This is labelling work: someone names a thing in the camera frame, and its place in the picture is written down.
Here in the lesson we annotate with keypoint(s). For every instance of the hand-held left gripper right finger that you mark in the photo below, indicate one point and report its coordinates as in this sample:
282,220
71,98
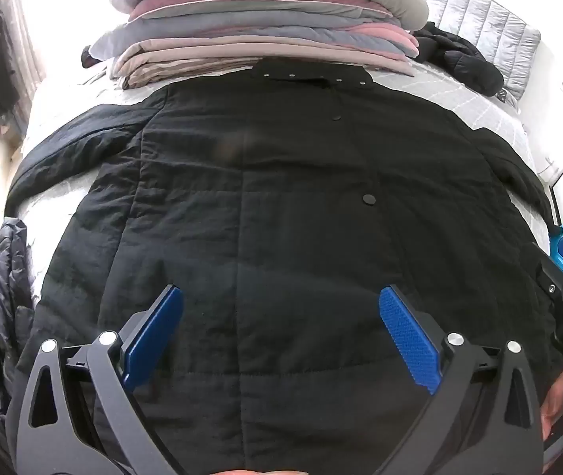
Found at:
410,341

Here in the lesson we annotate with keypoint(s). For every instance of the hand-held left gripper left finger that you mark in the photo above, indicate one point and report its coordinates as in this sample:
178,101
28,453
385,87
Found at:
158,336

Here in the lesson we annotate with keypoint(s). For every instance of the black quilted coat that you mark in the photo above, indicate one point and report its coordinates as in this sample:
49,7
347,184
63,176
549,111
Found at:
286,208

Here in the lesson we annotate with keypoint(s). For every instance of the small patterned tag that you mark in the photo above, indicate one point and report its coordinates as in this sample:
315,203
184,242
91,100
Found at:
501,94

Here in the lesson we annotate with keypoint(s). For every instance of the grey quilted bedspread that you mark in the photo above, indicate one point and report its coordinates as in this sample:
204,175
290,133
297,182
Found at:
459,99

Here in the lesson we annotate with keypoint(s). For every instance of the black puffer jacket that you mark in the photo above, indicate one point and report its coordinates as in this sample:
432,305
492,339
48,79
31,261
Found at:
464,62

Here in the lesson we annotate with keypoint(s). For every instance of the grey padded headboard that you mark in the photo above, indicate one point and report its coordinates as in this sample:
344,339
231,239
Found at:
484,15

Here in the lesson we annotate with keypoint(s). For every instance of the beige folded blanket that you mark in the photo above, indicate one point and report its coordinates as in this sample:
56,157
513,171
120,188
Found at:
187,57

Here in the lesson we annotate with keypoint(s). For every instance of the dark cloth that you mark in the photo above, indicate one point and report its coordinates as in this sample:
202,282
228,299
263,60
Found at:
88,57

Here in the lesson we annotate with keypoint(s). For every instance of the grey folded blanket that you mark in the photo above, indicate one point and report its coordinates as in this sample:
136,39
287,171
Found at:
212,27

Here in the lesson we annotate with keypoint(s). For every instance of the beige curtain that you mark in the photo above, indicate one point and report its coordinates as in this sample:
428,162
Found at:
29,34

